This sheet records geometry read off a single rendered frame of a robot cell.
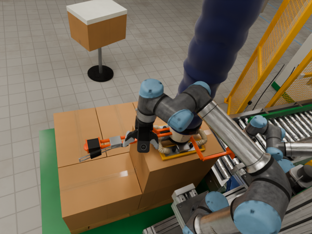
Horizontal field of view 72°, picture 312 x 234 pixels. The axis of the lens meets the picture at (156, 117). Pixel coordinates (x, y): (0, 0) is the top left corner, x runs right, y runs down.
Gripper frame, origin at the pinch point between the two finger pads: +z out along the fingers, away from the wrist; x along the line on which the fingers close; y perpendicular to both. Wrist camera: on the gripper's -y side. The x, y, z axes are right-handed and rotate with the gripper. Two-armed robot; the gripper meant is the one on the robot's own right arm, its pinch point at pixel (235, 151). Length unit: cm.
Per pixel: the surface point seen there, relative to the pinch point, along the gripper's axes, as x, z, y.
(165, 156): -13.4, 11.5, 43.9
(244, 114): -59, 48, -80
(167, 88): -174, 109, -45
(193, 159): -7.4, 13.6, 23.9
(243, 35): -17, -76, 27
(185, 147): -15.3, 8.8, 28.3
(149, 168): -9, 14, 57
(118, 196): -10, 54, 76
